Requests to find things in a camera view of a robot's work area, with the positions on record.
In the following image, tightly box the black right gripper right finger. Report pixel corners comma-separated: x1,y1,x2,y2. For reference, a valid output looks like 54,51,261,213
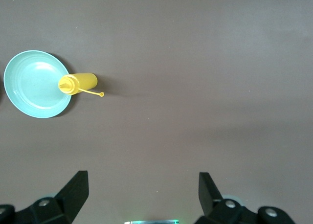
195,172,295,224

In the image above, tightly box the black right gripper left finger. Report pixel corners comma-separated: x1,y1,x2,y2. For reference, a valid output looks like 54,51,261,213
0,170,89,224

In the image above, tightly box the yellow mustard squeeze bottle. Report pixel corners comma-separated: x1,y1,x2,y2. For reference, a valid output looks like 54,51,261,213
58,72,105,98

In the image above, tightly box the mint green plate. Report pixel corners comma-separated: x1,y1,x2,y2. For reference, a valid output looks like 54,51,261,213
3,50,73,119

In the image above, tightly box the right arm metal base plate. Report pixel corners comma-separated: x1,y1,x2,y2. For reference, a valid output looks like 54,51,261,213
123,219,179,224

